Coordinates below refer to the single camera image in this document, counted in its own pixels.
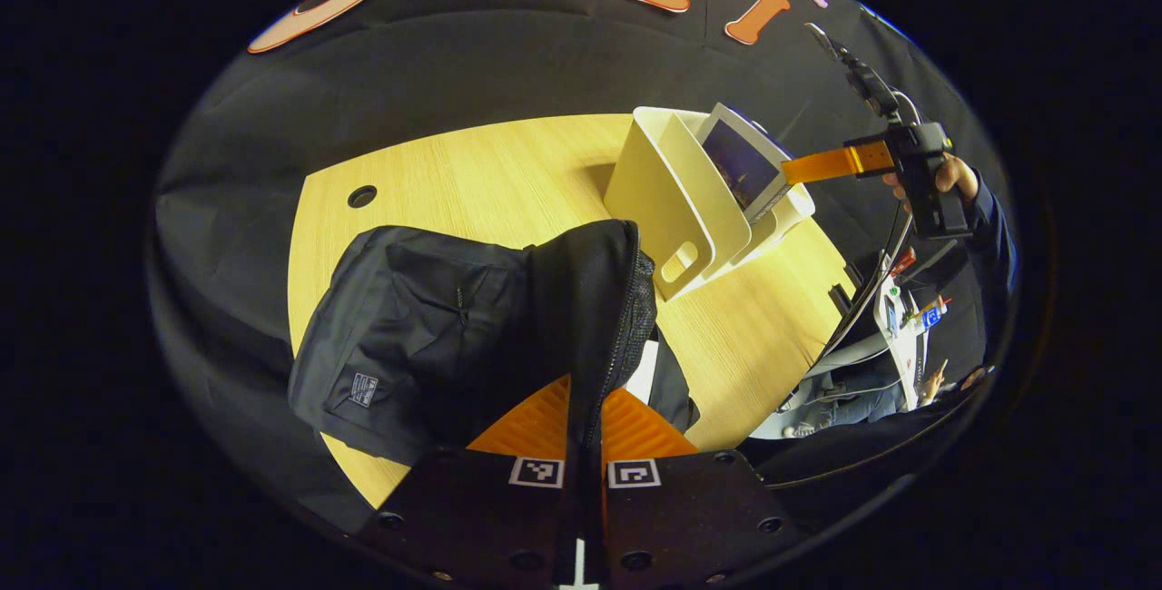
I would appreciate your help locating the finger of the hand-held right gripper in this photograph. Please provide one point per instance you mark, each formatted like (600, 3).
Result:
(835, 163)

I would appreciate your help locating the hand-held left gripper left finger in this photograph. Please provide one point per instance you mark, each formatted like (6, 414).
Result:
(472, 508)

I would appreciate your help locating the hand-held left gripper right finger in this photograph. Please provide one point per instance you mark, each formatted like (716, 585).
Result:
(690, 508)

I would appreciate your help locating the dark blue spine book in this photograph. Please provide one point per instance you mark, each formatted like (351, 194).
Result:
(740, 159)

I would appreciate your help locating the white bookshelf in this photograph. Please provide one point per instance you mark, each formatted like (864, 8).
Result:
(667, 200)

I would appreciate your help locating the black schoolbag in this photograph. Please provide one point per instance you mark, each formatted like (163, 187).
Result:
(427, 336)

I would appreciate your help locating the black table clamp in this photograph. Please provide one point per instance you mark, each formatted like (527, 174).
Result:
(841, 299)

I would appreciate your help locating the white side table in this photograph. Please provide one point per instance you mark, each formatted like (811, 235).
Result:
(899, 345)

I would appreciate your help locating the black backdrop cloth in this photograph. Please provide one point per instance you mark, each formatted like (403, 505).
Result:
(508, 54)

